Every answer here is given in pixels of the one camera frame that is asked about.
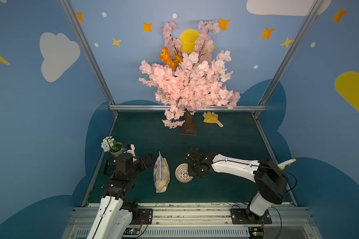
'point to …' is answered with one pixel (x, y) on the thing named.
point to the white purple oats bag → (161, 174)
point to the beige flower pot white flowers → (108, 144)
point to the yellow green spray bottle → (282, 165)
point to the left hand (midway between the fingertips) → (145, 155)
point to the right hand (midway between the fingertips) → (191, 171)
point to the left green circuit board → (131, 231)
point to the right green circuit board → (256, 232)
